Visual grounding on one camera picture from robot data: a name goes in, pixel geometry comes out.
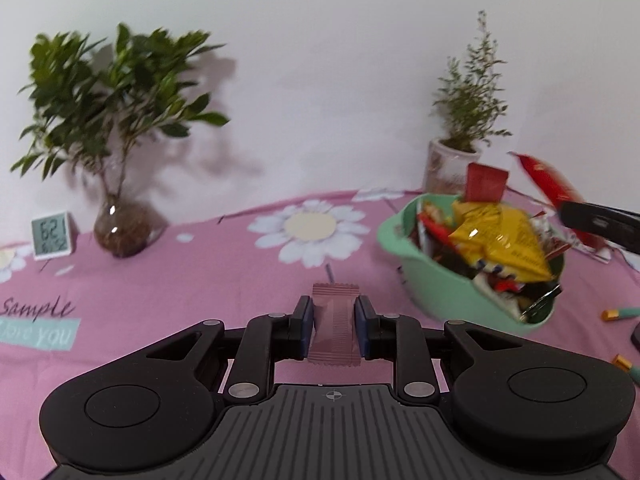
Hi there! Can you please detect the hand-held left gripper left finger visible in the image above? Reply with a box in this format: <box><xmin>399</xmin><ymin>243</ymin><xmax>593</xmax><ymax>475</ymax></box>
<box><xmin>145</xmin><ymin>295</ymin><xmax>315</xmax><ymax>405</ymax></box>

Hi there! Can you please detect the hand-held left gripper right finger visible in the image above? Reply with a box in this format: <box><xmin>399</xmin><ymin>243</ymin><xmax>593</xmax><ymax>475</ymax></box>
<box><xmin>354</xmin><ymin>295</ymin><xmax>526</xmax><ymax>405</ymax></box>

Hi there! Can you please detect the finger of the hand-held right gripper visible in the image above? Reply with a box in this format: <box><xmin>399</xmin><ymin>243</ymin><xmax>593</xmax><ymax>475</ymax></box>
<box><xmin>557</xmin><ymin>201</ymin><xmax>640</xmax><ymax>256</ymax></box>

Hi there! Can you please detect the mauve crimped snack packet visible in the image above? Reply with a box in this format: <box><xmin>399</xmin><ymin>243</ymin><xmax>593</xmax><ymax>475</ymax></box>
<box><xmin>307</xmin><ymin>282</ymin><xmax>362</xmax><ymax>368</ymax></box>

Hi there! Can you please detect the red snack packet gold print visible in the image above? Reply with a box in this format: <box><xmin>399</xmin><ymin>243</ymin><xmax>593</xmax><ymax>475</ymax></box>
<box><xmin>507</xmin><ymin>151</ymin><xmax>612</xmax><ymax>261</ymax></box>

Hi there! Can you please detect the green plastic bowl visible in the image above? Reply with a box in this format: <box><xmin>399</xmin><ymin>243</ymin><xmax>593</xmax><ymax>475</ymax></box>
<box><xmin>377</xmin><ymin>192</ymin><xmax>566</xmax><ymax>337</ymax></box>

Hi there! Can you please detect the yellow snack bag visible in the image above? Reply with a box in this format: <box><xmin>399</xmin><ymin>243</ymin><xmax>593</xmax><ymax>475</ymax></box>
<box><xmin>448</xmin><ymin>200</ymin><xmax>551</xmax><ymax>283</ymax></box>

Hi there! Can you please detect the dark red candy packet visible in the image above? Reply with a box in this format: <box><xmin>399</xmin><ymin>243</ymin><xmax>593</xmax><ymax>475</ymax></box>
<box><xmin>464</xmin><ymin>162</ymin><xmax>510</xmax><ymax>205</ymax></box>

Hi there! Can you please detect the green gold pen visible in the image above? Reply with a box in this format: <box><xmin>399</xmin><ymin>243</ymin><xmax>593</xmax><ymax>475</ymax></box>
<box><xmin>601</xmin><ymin>306</ymin><xmax>640</xmax><ymax>322</ymax></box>
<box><xmin>612</xmin><ymin>354</ymin><xmax>640</xmax><ymax>380</ymax></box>

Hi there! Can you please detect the pink floral tablecloth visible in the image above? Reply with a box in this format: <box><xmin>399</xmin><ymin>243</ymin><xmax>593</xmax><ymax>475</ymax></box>
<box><xmin>0</xmin><ymin>187</ymin><xmax>640</xmax><ymax>480</ymax></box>

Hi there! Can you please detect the small plant in white pot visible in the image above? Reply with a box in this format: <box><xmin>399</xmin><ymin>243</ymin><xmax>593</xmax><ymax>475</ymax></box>
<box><xmin>422</xmin><ymin>10</ymin><xmax>513</xmax><ymax>196</ymax></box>

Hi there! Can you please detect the leafy plant in glass vase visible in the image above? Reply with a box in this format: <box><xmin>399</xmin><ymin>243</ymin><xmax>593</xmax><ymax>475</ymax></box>
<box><xmin>10</xmin><ymin>22</ymin><xmax>231</xmax><ymax>259</ymax></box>

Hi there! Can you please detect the white digital clock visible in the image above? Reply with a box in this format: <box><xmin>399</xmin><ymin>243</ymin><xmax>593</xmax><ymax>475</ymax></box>
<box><xmin>31</xmin><ymin>210</ymin><xmax>73</xmax><ymax>261</ymax></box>

